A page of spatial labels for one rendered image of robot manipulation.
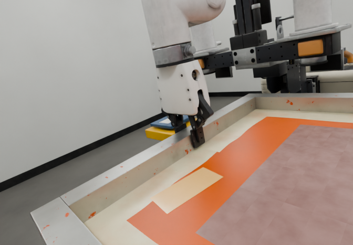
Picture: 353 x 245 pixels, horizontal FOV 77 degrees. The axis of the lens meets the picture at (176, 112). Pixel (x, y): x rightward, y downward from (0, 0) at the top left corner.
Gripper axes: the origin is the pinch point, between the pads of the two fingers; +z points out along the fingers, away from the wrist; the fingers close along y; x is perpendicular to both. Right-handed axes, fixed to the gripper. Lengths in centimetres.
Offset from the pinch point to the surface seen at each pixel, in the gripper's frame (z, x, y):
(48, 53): -48, -65, 310
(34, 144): 62, -11, 308
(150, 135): 5.6, -5.4, 22.8
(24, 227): 102, 33, 193
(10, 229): 102, 42, 203
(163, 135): 4.8, -5.4, 16.3
